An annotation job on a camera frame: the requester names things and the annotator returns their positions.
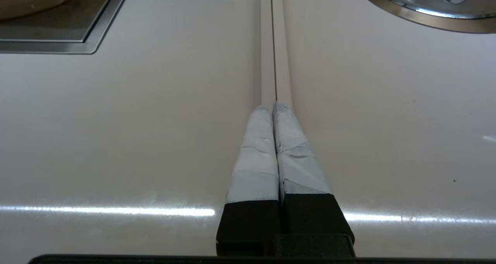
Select steel recessed steamer tray frame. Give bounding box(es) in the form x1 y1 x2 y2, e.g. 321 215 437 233
0 0 134 55

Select stacked bamboo steamer baskets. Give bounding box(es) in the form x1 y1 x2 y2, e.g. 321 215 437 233
0 0 91 21

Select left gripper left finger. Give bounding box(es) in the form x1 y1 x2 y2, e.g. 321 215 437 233
216 105 280 256

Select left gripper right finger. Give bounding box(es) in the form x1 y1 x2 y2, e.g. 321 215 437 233
271 102 355 256

